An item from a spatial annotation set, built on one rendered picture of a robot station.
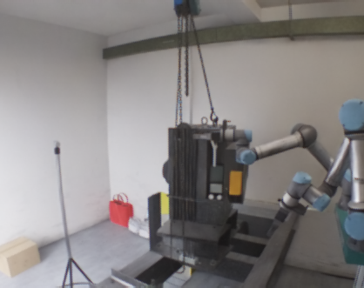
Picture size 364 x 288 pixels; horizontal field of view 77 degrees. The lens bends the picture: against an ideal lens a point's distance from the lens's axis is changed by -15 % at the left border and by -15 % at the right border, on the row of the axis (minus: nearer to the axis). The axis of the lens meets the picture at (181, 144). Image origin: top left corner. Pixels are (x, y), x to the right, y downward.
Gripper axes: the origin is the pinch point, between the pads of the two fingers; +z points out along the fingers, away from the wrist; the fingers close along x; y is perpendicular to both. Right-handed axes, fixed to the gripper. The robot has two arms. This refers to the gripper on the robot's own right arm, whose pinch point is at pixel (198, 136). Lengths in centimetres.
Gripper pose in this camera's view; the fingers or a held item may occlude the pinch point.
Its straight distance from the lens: 158.3
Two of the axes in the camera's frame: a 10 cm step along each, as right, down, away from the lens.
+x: 2.4, -1.0, 9.6
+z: -9.7, 0.0, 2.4
